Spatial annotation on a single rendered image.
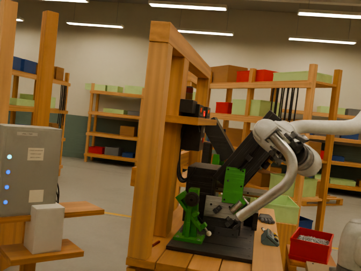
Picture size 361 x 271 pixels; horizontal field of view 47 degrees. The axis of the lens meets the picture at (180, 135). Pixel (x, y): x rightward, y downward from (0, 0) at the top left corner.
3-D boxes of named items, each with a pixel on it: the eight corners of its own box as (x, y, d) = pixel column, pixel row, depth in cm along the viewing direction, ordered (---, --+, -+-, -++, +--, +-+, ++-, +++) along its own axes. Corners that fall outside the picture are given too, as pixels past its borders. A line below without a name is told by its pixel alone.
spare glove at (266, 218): (255, 215, 288) (255, 212, 288) (270, 217, 287) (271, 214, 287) (258, 222, 268) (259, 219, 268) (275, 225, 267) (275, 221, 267)
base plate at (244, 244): (255, 214, 302) (255, 211, 302) (251, 264, 194) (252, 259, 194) (199, 206, 310) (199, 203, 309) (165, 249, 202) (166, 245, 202)
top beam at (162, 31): (210, 79, 326) (211, 68, 325) (168, 42, 178) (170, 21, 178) (199, 78, 327) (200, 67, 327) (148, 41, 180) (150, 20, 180)
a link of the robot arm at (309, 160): (302, 140, 146) (298, 136, 141) (319, 158, 141) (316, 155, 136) (282, 156, 148) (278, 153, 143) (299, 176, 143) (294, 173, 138)
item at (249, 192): (271, 195, 261) (272, 190, 261) (272, 200, 245) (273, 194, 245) (210, 187, 268) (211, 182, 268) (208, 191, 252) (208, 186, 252)
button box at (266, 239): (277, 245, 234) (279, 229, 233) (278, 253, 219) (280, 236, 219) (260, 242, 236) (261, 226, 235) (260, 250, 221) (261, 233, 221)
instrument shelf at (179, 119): (216, 125, 296) (217, 120, 295) (197, 125, 207) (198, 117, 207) (182, 121, 300) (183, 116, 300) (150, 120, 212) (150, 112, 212)
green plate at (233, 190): (241, 205, 243) (245, 171, 247) (241, 205, 235) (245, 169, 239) (222, 203, 245) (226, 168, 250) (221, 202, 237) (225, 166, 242)
